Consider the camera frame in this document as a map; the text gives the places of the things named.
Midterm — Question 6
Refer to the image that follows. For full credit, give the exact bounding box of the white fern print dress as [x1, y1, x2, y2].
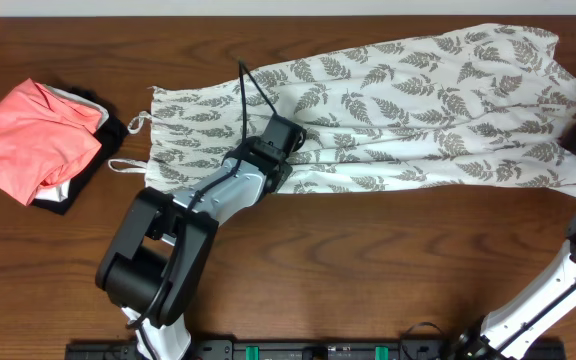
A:
[109, 24, 576, 197]

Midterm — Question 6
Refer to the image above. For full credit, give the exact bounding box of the black garment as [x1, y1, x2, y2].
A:
[31, 86, 128, 215]

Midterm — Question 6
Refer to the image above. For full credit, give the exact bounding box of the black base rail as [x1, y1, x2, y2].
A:
[64, 330, 567, 360]

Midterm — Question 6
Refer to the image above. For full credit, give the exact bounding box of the pink garment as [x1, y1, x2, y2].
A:
[0, 79, 109, 205]

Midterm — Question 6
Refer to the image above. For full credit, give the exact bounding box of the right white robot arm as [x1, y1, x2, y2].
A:
[440, 214, 576, 359]

